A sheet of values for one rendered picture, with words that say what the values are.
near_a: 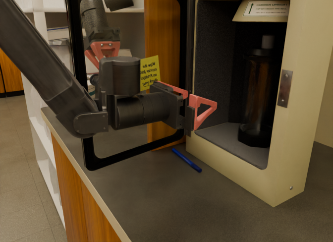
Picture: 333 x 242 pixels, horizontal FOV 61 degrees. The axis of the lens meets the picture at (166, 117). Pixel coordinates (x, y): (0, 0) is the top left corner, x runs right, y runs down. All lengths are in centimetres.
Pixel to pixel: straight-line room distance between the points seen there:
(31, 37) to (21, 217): 194
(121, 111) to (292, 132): 34
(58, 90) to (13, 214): 194
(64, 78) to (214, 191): 43
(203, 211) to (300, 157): 24
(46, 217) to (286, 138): 189
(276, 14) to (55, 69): 43
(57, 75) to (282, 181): 49
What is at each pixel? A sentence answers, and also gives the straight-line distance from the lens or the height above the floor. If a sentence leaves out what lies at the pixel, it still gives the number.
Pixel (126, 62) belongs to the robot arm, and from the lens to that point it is 47.
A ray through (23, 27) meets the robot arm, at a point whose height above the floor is 131.
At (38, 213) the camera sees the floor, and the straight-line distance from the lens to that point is 229.
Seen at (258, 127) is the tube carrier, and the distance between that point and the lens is 73.
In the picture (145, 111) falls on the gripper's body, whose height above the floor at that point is 117.
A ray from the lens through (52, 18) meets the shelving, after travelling 259.
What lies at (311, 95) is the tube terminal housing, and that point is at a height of 118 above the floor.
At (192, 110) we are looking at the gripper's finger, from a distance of 51.
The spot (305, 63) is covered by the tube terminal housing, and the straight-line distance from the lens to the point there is 58.
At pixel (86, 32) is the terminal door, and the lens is 60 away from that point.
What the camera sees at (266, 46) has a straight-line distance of 71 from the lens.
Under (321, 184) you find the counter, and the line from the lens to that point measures 80.
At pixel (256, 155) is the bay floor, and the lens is 70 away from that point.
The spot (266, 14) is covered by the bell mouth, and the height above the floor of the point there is 133.
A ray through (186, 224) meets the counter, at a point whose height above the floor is 94.
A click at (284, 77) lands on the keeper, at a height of 122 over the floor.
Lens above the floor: 133
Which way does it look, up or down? 20 degrees down
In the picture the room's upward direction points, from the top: straight up
